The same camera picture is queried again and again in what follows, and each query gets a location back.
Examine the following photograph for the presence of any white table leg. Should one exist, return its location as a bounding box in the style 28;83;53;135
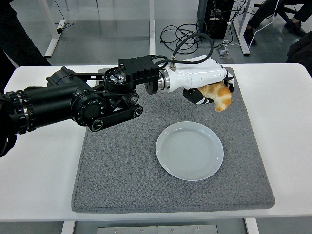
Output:
244;218;260;234
61;220;75;234

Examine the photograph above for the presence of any white straight desk leg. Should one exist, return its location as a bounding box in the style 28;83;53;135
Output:
148;0;157;56

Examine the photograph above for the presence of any black office chair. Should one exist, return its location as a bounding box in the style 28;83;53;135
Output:
253;0;304;24

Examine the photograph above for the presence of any grey fabric mat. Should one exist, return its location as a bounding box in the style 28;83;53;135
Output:
71;67;276;212

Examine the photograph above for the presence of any golden croissant bread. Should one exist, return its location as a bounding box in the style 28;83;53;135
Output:
198;81;232;113

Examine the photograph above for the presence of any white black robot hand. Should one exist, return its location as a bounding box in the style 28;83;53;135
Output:
165;55;236;106

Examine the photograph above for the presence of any black tangled floor cable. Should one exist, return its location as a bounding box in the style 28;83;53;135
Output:
160;23;203;54

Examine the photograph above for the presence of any white cable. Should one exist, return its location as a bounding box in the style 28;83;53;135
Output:
222;0;281;49

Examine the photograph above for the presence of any grey metal plate with screws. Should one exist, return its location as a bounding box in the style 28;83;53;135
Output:
97;224;219;234

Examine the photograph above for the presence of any white slanted desk leg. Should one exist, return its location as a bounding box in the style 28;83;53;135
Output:
233;0;252;56

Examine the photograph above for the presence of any grey floor socket box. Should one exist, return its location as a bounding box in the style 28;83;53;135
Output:
216;46;233;59

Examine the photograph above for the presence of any dark bulky object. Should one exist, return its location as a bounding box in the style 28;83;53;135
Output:
286;31;312;64

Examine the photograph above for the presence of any pale blue round plate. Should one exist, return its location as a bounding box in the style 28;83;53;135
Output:
156;121;224;181

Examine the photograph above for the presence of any black computer tower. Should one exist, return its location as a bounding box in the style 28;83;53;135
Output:
197;0;234;39

